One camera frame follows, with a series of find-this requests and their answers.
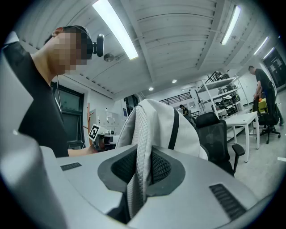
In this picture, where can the black railing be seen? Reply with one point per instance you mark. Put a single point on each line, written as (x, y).
(176, 97)

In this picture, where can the black mesh office chair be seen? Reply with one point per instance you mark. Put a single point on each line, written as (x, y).
(212, 134)

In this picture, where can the person's left forearm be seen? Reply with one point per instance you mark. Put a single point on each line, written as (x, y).
(80, 151)

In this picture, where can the person's head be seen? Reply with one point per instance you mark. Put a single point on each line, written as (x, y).
(64, 51)

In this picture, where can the dark framed window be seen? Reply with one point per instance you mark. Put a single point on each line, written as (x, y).
(71, 100)

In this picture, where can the light grey backpack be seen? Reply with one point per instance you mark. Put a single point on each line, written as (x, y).
(156, 120)

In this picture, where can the long ceiling light tube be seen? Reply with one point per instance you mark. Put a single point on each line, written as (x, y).
(231, 24)
(261, 45)
(116, 29)
(268, 53)

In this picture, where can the white shelving rack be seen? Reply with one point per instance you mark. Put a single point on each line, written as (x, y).
(220, 83)

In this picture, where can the person's black shirt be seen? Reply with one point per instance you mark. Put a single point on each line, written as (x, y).
(40, 100)

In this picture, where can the white desk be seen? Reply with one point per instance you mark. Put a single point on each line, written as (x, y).
(239, 118)

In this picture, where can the dark window panel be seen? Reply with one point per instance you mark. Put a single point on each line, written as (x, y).
(277, 67)

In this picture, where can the metal ceiling dome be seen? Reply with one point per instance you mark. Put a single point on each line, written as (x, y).
(108, 57)

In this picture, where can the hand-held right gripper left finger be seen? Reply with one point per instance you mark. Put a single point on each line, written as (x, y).
(85, 176)

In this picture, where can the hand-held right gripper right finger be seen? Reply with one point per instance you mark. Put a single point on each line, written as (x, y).
(201, 179)

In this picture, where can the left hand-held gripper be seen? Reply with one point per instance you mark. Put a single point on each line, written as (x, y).
(94, 132)

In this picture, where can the black head-worn camera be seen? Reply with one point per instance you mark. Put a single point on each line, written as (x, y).
(100, 44)

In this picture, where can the wooden coat rack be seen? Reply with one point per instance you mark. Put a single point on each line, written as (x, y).
(88, 116)

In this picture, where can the black swivel chair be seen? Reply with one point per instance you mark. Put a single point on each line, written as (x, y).
(270, 132)

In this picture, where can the grey lockers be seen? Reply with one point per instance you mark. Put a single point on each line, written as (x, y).
(111, 120)

